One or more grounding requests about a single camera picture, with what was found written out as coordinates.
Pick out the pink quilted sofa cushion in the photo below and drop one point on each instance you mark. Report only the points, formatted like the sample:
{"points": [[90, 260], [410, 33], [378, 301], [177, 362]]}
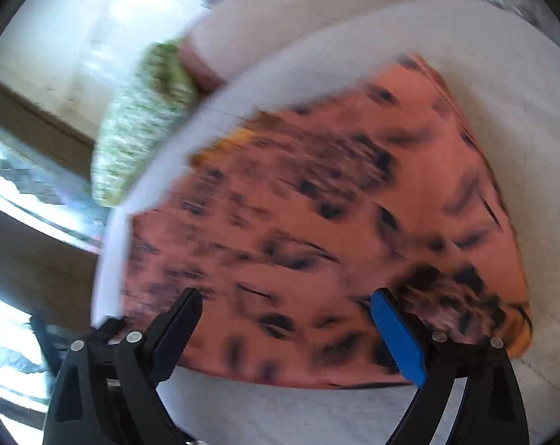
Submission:
{"points": [[308, 0]]}

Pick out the green patterned folded blanket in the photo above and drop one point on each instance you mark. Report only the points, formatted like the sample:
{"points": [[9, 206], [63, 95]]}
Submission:
{"points": [[136, 125]]}

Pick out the stained glass door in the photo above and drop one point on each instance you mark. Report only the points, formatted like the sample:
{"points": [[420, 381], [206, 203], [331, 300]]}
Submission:
{"points": [[25, 181]]}

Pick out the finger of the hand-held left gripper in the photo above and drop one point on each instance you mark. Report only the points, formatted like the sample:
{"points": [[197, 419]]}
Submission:
{"points": [[107, 331]]}

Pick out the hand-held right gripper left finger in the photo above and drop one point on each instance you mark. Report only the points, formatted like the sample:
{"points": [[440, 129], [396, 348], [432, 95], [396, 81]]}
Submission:
{"points": [[178, 329]]}

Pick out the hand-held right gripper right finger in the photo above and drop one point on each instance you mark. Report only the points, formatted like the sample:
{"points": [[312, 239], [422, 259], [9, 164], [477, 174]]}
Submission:
{"points": [[400, 338]]}

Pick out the orange floral long-sleeved top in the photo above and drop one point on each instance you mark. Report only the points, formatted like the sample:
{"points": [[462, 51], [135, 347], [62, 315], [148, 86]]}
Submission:
{"points": [[308, 222]]}

